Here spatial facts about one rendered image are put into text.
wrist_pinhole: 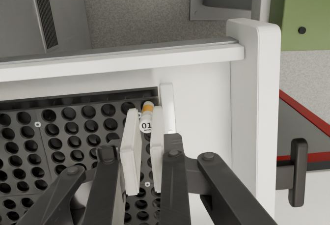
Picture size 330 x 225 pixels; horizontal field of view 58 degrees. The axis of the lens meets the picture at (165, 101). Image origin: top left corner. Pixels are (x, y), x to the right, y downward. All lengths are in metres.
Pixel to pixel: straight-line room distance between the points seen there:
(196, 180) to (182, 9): 1.03
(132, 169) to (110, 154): 0.02
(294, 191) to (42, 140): 0.24
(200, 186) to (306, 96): 1.21
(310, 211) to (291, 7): 0.33
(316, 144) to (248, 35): 0.41
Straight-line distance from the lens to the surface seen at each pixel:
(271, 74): 0.25
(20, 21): 0.61
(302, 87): 1.34
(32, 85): 0.36
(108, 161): 0.16
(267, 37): 0.24
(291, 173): 0.31
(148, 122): 0.23
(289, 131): 0.68
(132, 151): 0.17
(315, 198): 0.55
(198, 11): 1.15
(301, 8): 0.39
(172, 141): 0.19
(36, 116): 0.29
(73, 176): 0.16
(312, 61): 1.33
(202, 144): 0.36
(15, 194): 0.34
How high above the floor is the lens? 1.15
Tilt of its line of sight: 71 degrees down
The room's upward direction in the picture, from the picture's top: 175 degrees clockwise
